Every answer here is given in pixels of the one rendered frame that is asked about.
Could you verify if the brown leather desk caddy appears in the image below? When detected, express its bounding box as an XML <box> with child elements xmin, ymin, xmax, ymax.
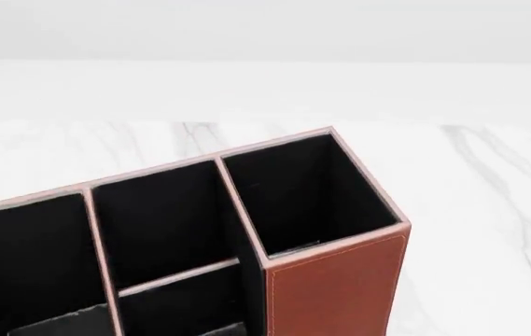
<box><xmin>0</xmin><ymin>125</ymin><xmax>412</xmax><ymax>336</ymax></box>

